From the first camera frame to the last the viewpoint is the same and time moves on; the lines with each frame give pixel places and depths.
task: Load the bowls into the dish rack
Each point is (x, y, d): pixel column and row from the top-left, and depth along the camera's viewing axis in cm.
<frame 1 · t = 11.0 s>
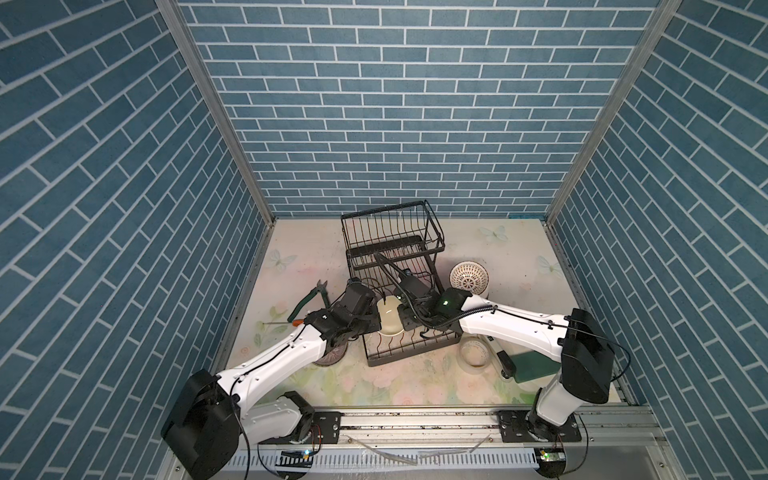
left hand: (380, 318, 83), fingers closed
right hand: (402, 308, 83), fingers open
cream ceramic bowl: (391, 323, 75), point 18 cm above the table
green handled pliers: (319, 287, 101), on the table

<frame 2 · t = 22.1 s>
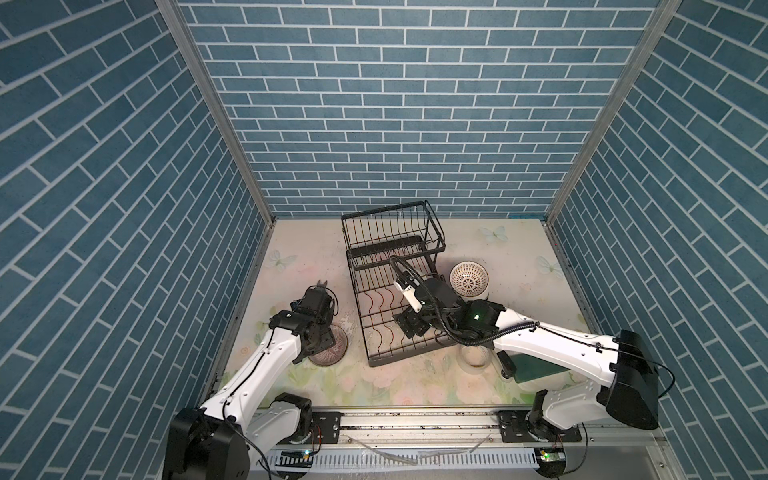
left hand: (321, 343, 83), fingers open
right hand: (402, 302, 77), fingers open
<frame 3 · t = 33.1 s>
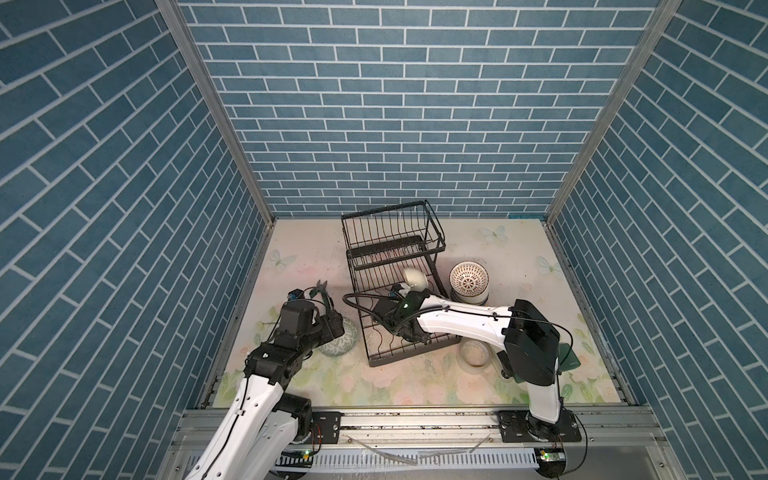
left hand: (331, 321, 79), fingers open
right hand: (436, 297, 85), fingers closed
green rimmed striped bowl: (342, 344, 89), on the table
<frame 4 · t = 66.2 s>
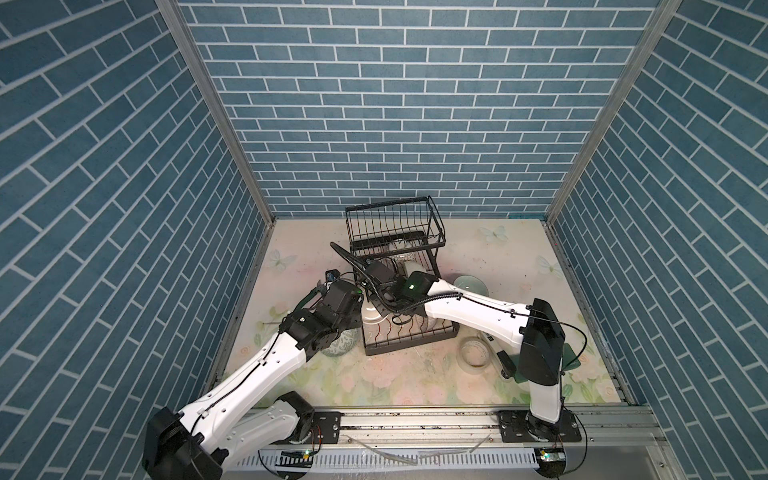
left hand: (356, 309, 79), fingers open
right hand: (379, 290, 82), fingers closed
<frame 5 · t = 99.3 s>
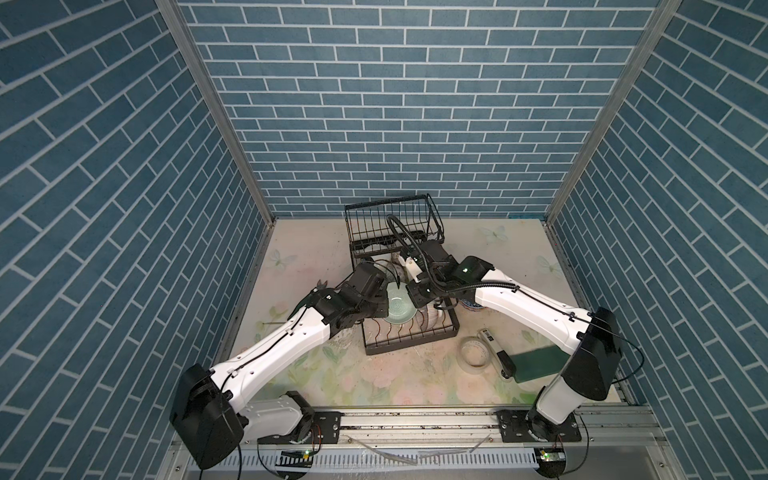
left hand: (386, 301, 79), fingers closed
right hand: (407, 287, 80), fingers closed
